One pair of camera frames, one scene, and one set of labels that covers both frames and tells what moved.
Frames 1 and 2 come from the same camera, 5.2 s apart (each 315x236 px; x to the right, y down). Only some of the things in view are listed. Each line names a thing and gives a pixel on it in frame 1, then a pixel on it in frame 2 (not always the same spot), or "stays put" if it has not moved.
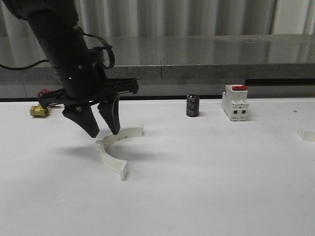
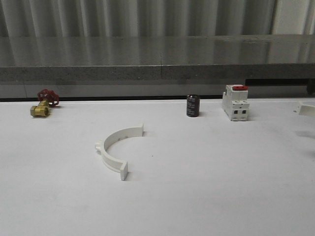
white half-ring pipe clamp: (308, 135) → (306, 110)
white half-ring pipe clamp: (121, 166) stays put
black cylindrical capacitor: (192, 105) stays put
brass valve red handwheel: (38, 111) stays put
